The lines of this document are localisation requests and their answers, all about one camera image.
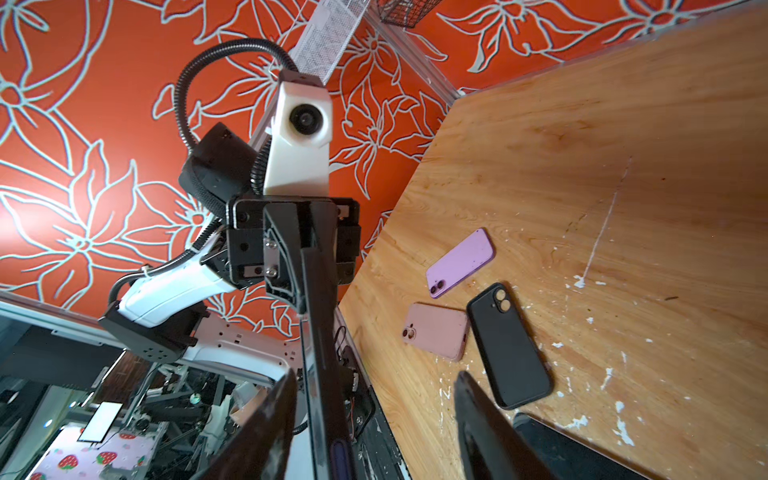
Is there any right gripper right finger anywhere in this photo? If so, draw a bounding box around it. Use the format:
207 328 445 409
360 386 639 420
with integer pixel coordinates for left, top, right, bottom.
454 371 543 479

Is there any black phone case with camera hole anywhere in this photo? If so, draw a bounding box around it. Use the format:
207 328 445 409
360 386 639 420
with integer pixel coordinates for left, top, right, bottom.
466 282 554 410

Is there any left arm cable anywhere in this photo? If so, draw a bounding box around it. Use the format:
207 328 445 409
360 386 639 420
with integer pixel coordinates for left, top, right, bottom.
172 38 299 154

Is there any purple phone case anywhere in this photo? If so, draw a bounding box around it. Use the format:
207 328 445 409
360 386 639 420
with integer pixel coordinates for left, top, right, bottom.
426 228 495 299

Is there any black wire basket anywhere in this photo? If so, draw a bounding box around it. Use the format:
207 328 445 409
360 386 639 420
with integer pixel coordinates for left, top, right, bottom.
374 0 441 28

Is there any clear plastic bin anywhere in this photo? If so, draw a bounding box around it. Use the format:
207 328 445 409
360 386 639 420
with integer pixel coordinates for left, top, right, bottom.
290 0 370 84

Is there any black phone lower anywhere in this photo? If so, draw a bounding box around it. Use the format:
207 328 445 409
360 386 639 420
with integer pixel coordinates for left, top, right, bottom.
512 413 645 480

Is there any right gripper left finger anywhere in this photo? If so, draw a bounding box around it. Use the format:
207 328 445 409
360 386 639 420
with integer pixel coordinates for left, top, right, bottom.
192 370 297 479

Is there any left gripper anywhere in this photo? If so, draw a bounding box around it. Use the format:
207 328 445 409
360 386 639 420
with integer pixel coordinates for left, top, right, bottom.
226 196 360 315

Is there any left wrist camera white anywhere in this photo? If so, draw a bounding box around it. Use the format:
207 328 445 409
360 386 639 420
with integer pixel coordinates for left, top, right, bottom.
263 69 333 197

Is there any dark phone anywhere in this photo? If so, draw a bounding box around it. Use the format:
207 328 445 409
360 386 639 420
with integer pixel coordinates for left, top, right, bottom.
301 247 356 479

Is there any pink phone case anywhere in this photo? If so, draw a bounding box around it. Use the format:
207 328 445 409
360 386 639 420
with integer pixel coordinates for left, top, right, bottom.
401 303 469 362

